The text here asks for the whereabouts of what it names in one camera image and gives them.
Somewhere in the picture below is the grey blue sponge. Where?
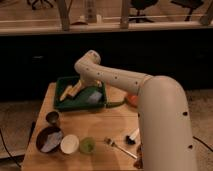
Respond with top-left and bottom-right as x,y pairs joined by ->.
87,91 -> 102,104

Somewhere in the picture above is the black cable left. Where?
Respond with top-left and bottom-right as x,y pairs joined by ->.
0,128 -> 22,168

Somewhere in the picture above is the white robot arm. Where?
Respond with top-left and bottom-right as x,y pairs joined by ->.
74,50 -> 198,171

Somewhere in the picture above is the black cable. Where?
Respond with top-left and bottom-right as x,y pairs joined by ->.
0,128 -> 22,168
192,134 -> 213,153

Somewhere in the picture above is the dark brown bowl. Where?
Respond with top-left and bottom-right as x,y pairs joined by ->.
36,126 -> 63,153

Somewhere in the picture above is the green cup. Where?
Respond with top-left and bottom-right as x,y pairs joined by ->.
79,137 -> 95,154

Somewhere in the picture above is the green chili pepper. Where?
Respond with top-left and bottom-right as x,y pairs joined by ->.
106,99 -> 125,108

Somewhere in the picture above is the black white brush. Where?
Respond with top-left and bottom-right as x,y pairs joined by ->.
125,129 -> 139,145

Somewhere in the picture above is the small metal cup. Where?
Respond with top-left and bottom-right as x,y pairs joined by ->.
45,111 -> 60,127

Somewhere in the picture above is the black cable right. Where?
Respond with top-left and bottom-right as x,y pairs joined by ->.
192,134 -> 213,153

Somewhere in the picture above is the grey cloth in bowl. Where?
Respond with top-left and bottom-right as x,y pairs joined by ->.
41,131 -> 63,153

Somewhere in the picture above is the orange carrot toy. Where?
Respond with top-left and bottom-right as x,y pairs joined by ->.
125,94 -> 138,107

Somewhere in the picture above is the tan bread stick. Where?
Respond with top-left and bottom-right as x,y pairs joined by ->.
69,80 -> 83,98

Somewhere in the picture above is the green plastic tray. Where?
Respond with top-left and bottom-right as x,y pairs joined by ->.
53,76 -> 107,111

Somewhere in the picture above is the white bowl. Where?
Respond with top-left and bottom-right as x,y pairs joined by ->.
60,134 -> 79,154

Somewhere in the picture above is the brown item at edge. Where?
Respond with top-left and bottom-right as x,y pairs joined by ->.
133,145 -> 143,169

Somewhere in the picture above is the office chair background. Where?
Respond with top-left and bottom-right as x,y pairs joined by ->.
129,0 -> 158,23

